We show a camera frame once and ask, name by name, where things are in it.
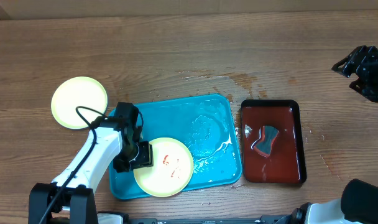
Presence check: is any yellow plate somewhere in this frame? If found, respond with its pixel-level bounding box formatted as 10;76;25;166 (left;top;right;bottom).
134;138;194;197
51;77;108;129

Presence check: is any orange sponge with dark scourer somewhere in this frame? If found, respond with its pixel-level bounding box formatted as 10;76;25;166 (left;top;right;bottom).
252;126;279;157

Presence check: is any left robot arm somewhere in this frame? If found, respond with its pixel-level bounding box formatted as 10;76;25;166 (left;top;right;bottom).
28;102;153;224

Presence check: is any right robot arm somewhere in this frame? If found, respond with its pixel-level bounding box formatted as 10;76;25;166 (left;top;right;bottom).
260;45;378;224

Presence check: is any blue plastic tray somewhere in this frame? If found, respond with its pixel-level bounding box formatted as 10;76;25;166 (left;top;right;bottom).
109;93;242;201

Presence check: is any dark red rectangular tray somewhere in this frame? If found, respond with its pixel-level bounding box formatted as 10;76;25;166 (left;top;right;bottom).
241;100;307;185

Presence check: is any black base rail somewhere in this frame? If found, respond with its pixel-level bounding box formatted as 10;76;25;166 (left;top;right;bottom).
97;215;289;224

